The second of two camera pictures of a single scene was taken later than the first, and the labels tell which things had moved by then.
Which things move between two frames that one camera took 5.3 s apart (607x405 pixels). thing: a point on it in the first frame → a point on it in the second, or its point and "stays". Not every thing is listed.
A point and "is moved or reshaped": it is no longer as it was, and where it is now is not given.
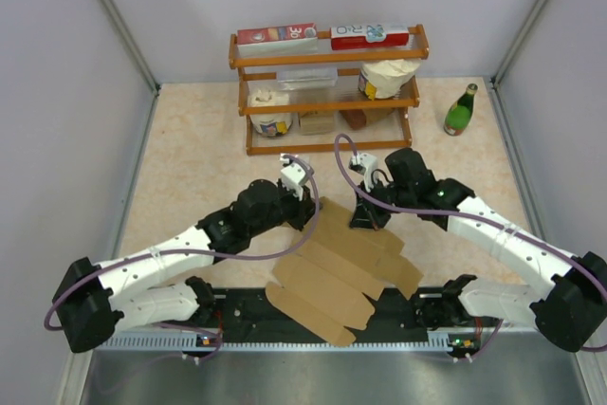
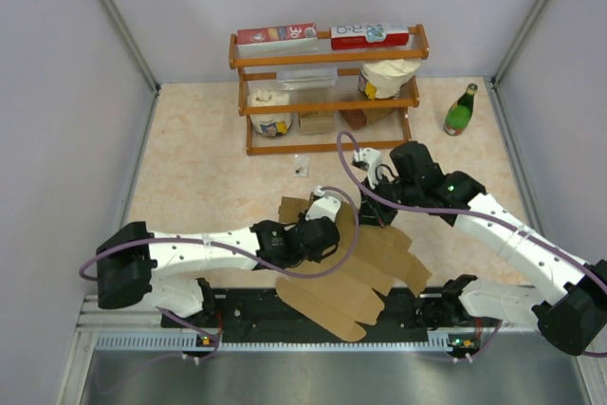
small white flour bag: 269,124 stays
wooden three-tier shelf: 332,101 stays
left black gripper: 304,210 → 302,220
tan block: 314,123 stays
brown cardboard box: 330,287 is moved or reshaped
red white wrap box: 368,36 stays
